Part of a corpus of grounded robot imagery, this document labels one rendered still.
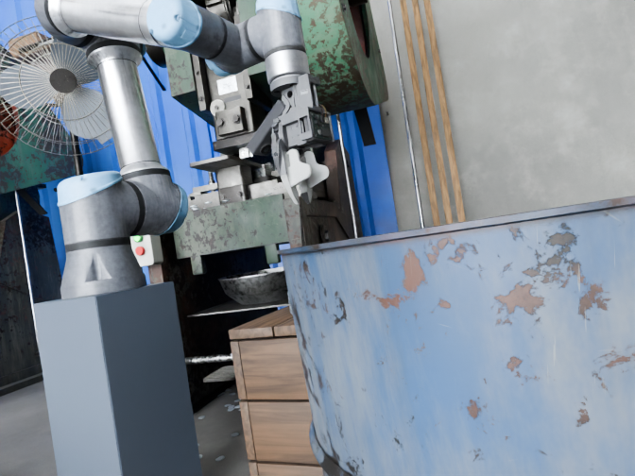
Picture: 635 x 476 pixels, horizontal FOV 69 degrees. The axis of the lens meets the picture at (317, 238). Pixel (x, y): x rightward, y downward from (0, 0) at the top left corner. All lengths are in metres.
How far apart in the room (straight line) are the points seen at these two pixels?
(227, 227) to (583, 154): 1.95
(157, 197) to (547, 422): 0.89
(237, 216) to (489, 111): 1.72
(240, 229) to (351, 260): 1.18
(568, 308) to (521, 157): 2.50
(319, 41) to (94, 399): 1.03
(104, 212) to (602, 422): 0.84
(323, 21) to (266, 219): 0.58
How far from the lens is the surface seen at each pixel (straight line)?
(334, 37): 1.39
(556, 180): 2.74
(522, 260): 0.23
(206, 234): 1.49
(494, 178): 2.70
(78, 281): 0.93
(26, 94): 2.29
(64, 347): 0.95
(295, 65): 0.83
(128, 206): 0.97
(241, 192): 1.50
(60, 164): 2.87
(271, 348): 0.83
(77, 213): 0.95
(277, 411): 0.86
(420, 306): 0.25
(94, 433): 0.95
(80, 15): 1.02
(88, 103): 2.27
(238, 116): 1.61
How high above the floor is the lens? 0.48
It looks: 1 degrees up
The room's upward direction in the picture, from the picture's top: 9 degrees counter-clockwise
